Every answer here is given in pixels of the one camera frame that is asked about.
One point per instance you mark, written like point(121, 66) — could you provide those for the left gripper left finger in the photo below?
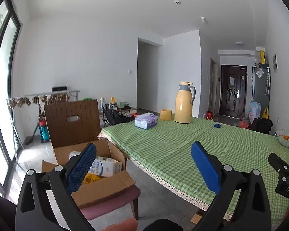
point(34, 211)

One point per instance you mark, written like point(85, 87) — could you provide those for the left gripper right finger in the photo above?
point(252, 211)

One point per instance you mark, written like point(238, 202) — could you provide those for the yellow snack bag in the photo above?
point(91, 178)

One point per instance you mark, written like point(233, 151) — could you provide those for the white milk carton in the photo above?
point(105, 167)

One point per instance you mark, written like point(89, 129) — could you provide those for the dark blue carton box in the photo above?
point(74, 153)

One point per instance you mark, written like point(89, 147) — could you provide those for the person left hand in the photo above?
point(129, 224)

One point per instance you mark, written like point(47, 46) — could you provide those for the blue vacuum canister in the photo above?
point(44, 135)

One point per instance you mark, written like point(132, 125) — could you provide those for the grey refrigerator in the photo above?
point(261, 82)

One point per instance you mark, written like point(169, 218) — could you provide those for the dark entrance door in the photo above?
point(233, 90)

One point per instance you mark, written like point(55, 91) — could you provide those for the cardboard box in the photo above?
point(106, 178)

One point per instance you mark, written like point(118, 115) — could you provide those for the green checkered tablecloth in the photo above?
point(164, 153)

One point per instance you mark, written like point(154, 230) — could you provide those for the metal drying rack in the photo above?
point(39, 99)

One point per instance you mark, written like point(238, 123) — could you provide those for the yellow thermos jug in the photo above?
point(184, 103)

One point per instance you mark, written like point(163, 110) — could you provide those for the black folding chair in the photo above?
point(111, 117)

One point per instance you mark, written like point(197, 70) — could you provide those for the yellow round cup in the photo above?
point(165, 114)

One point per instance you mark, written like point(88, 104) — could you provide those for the low side table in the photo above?
point(120, 106)

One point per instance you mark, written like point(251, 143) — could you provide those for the purple tissue pack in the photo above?
point(146, 120)

